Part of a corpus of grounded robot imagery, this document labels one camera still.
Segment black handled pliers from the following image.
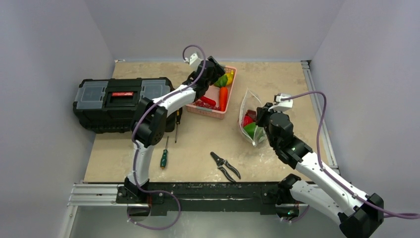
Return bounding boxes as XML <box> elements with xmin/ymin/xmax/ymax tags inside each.
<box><xmin>210</xmin><ymin>152</ymin><xmax>241</xmax><ymax>183</ymax></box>

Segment red apple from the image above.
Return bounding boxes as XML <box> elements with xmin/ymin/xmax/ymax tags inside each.
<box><xmin>241</xmin><ymin>115</ymin><xmax>255</xmax><ymax>127</ymax></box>

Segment black yellow handled screwdriver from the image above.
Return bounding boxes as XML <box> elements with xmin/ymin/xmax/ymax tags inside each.
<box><xmin>174</xmin><ymin>109</ymin><xmax>182</xmax><ymax>143</ymax></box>

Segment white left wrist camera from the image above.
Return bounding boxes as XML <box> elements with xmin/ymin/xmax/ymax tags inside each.
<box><xmin>187</xmin><ymin>52</ymin><xmax>202</xmax><ymax>71</ymax></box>

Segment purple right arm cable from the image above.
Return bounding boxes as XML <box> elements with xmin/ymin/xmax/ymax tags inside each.
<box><xmin>282</xmin><ymin>91</ymin><xmax>420</xmax><ymax>224</ymax></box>

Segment orange carrot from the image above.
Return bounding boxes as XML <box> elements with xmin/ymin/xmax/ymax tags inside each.
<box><xmin>219</xmin><ymin>87</ymin><xmax>228</xmax><ymax>112</ymax></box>

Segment clear dotted zip top bag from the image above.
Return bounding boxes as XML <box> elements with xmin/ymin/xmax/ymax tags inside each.
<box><xmin>238</xmin><ymin>88</ymin><xmax>266</xmax><ymax>147</ymax></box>

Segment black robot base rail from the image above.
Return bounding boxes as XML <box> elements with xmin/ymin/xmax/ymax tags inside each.
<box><xmin>116</xmin><ymin>174</ymin><xmax>301</xmax><ymax>217</ymax></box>

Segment purple grape bunch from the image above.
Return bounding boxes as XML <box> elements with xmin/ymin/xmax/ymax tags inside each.
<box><xmin>193</xmin><ymin>100</ymin><xmax>220</xmax><ymax>111</ymax></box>

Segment black plastic toolbox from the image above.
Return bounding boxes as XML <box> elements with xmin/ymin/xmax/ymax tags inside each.
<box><xmin>73</xmin><ymin>77</ymin><xmax>174</xmax><ymax>134</ymax></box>

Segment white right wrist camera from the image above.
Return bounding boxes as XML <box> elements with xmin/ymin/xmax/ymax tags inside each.
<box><xmin>269</xmin><ymin>93</ymin><xmax>293</xmax><ymax>112</ymax></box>

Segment yellow banana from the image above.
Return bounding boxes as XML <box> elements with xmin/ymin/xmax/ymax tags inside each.
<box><xmin>225</xmin><ymin>71</ymin><xmax>235</xmax><ymax>86</ymax></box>

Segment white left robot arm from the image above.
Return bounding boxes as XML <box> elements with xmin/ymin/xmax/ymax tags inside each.
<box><xmin>124</xmin><ymin>56</ymin><xmax>225</xmax><ymax>203</ymax></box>

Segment dark red mangosteen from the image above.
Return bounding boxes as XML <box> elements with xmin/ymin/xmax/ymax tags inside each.
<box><xmin>246</xmin><ymin>110</ymin><xmax>257</xmax><ymax>121</ymax></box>

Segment green bell pepper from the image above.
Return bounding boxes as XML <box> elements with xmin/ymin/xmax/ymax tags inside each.
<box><xmin>243</xmin><ymin>122</ymin><xmax>264</xmax><ymax>141</ymax></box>

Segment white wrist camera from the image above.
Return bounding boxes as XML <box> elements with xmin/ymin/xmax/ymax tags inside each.
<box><xmin>269</xmin><ymin>93</ymin><xmax>293</xmax><ymax>112</ymax></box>
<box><xmin>187</xmin><ymin>52</ymin><xmax>202</xmax><ymax>71</ymax></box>

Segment red chili pepper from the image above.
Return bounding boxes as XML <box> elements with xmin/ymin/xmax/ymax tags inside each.
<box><xmin>200</xmin><ymin>96</ymin><xmax>216</xmax><ymax>106</ymax></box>

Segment green handled screwdriver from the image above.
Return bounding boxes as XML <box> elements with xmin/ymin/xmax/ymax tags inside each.
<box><xmin>160</xmin><ymin>136</ymin><xmax>169</xmax><ymax>169</ymax></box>

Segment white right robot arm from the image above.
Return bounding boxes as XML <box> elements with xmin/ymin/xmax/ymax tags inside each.
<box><xmin>256</xmin><ymin>103</ymin><xmax>384</xmax><ymax>238</ymax></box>

